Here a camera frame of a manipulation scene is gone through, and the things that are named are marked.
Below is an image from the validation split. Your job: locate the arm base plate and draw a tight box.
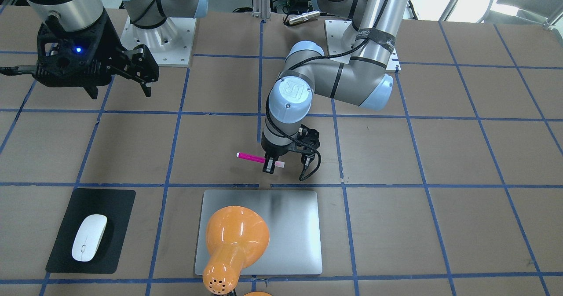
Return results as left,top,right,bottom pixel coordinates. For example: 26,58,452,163
325,19,402,73
121,18,197,67

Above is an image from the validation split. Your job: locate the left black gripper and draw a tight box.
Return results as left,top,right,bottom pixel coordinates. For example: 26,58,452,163
261,127,303,174

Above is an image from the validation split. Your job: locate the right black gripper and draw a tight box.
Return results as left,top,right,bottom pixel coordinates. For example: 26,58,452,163
33,11,159,99

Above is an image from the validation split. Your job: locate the orange desk lamp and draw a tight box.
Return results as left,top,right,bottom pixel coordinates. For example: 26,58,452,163
202,206,270,296

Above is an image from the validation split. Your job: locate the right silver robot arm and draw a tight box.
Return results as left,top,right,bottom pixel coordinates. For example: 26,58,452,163
1,0,208,99

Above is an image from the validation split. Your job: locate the silver metal cylinder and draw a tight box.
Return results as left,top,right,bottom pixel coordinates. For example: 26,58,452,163
284,10,321,27

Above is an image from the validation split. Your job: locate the black mousepad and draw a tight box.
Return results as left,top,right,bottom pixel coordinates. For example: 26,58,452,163
46,188,135,274

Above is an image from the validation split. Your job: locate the pink highlighter pen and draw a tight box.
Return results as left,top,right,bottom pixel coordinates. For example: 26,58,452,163
236,152,285,168

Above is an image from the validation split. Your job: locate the grey closed laptop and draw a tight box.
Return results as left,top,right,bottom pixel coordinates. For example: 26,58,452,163
194,189,322,276

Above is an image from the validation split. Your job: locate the white computer mouse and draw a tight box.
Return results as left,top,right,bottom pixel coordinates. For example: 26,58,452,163
72,214,107,262

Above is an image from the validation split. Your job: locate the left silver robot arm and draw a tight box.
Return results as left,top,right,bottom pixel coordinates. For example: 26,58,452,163
261,0,408,180

